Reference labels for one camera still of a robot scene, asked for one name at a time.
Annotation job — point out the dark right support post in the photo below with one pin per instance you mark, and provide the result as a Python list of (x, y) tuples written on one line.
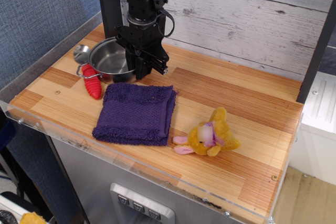
[(316, 59)]

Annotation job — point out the yellow plush bunny toy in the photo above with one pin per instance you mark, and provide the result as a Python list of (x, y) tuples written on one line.
[(208, 138)]

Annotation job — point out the dark left support post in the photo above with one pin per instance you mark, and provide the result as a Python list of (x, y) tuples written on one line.
[(111, 16)]

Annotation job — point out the silver dispenser button panel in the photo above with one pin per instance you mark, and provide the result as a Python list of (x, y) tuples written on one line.
[(132, 207)]

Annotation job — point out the clear acrylic edge guard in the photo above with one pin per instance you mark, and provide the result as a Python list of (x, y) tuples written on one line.
[(244, 183)]

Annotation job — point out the dark support post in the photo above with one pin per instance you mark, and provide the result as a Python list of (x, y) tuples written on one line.
[(316, 59), (111, 16)]

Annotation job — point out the white toy sink counter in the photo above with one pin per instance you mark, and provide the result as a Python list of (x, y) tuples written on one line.
[(313, 151)]

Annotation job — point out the purple folded towel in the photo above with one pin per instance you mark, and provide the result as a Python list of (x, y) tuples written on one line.
[(136, 115)]

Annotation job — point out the yellow cloth item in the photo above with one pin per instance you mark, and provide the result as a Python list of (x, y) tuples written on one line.
[(32, 218)]

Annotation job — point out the stainless toy fridge cabinet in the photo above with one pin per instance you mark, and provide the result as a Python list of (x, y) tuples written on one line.
[(92, 176)]

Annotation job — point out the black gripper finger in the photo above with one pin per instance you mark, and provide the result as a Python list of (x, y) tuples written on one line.
[(143, 66), (130, 58)]

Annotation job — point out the red handled metal scoop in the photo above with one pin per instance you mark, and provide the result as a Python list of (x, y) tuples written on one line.
[(86, 71)]

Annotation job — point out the stainless steel pot bowl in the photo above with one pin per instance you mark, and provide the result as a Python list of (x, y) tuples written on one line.
[(108, 60)]

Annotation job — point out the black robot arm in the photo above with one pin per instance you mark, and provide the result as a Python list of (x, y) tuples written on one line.
[(145, 12)]

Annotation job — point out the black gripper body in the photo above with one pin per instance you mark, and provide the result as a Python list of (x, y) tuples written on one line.
[(147, 41)]

